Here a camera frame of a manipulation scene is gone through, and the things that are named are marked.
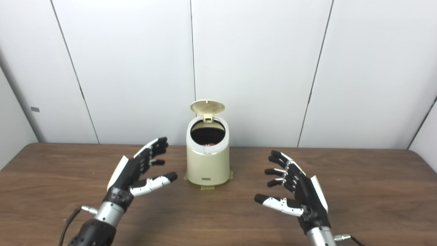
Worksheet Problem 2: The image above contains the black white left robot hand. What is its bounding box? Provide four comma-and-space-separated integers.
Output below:
102, 137, 178, 212

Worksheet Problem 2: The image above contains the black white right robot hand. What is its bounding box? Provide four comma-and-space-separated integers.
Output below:
254, 150, 331, 235

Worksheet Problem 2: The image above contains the cream-colored bin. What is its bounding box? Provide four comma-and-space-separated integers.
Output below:
186, 115, 230, 186

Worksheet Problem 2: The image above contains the cream round bin lid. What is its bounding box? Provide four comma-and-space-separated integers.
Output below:
190, 99, 226, 123

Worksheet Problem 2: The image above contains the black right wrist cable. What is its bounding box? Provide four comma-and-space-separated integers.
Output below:
334, 234, 366, 246

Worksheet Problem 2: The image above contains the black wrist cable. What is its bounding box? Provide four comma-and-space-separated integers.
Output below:
334, 234, 366, 246
59, 206, 99, 246

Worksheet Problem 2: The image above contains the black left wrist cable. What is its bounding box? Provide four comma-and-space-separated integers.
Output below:
59, 206, 99, 246

